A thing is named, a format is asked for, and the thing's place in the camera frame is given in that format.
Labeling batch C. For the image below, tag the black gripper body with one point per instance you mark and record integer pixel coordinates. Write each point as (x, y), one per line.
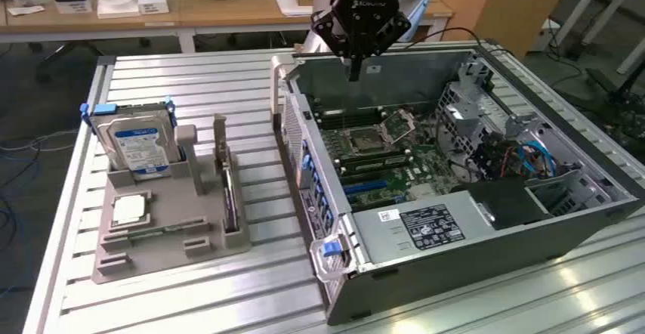
(365, 5)

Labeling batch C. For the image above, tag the stack of white papers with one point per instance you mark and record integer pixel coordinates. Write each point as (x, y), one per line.
(292, 3)

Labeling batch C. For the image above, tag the wooden desk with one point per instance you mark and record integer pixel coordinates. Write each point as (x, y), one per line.
(216, 13)

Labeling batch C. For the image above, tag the wooden cabinet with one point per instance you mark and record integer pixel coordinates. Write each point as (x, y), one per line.
(509, 9)

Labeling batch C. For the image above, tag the metal socket cover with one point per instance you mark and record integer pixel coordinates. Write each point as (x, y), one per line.
(399, 124)

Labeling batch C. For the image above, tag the metal disk bay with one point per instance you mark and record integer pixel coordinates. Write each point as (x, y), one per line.
(465, 122)

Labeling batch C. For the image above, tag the CPU socket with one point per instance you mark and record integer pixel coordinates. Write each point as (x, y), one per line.
(365, 140)

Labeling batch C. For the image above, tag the small plain white box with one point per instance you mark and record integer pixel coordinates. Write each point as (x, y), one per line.
(152, 3)

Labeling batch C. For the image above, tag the white box with round bowl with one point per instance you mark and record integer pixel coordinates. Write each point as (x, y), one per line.
(117, 5)

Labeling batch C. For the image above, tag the white box with black label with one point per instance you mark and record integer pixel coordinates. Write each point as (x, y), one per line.
(70, 1)

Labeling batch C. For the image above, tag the grey power supply unit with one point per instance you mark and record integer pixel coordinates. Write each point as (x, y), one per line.
(402, 232)

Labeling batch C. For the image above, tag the blue case latch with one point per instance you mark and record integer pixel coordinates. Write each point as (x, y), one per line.
(330, 250)

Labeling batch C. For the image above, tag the white paper card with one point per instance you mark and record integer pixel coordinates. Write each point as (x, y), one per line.
(25, 10)

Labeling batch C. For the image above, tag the silver CPU chip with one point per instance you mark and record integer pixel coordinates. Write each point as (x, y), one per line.
(129, 210)

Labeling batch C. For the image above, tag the open black PC case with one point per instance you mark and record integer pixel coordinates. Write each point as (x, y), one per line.
(453, 266)

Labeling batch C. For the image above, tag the grey parts rack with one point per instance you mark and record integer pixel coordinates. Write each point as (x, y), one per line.
(166, 251)

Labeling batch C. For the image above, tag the white table frame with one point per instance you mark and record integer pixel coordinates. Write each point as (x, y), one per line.
(599, 9)

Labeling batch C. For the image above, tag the hard disk with blue bracket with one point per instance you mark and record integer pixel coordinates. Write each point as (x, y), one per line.
(136, 149)

